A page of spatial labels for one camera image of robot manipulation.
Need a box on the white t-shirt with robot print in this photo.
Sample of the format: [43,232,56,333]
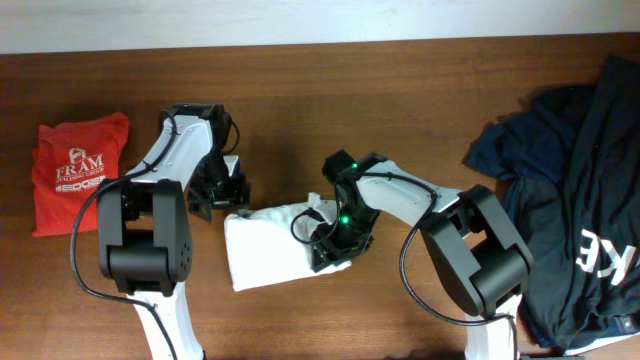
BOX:
[224,192,352,292]

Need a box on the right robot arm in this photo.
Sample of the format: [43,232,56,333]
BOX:
[310,150,534,359]

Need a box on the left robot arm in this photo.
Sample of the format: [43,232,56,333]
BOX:
[96,103,250,359]

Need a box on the dark navy clothes pile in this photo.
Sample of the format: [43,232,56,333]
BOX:
[465,56,639,351]

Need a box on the red folded printed t-shirt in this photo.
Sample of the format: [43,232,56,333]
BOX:
[31,112,130,237]

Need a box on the white back wall panel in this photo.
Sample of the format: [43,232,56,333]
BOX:
[1,0,639,54]

